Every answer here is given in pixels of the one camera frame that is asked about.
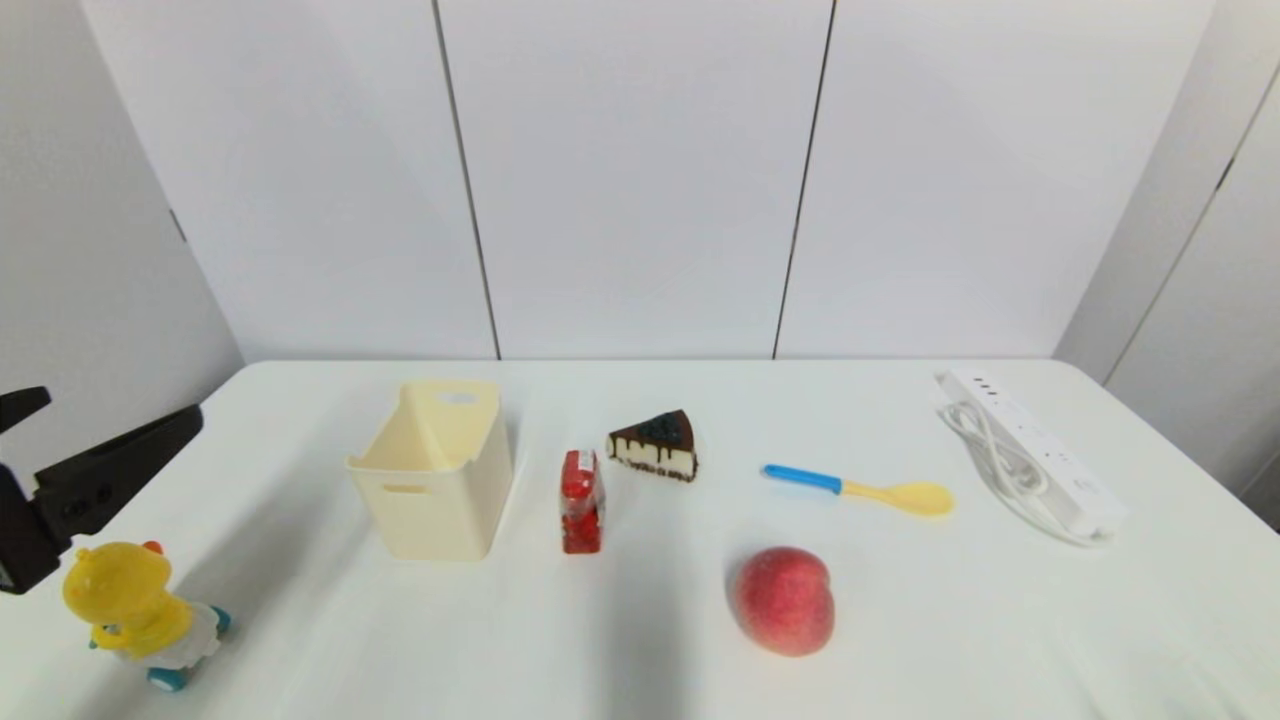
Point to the red milk carton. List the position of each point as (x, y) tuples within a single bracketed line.
[(582, 500)]

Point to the red peach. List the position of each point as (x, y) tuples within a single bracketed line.
[(785, 602)]

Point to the white power strip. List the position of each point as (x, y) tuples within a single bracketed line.
[(1040, 450)]

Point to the yellow duck toy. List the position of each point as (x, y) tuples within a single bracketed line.
[(118, 592)]

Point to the chocolate cake slice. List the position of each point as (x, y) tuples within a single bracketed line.
[(655, 450)]

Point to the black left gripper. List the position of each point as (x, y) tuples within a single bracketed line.
[(22, 545)]

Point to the cream plastic storage bin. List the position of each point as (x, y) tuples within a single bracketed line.
[(440, 500)]

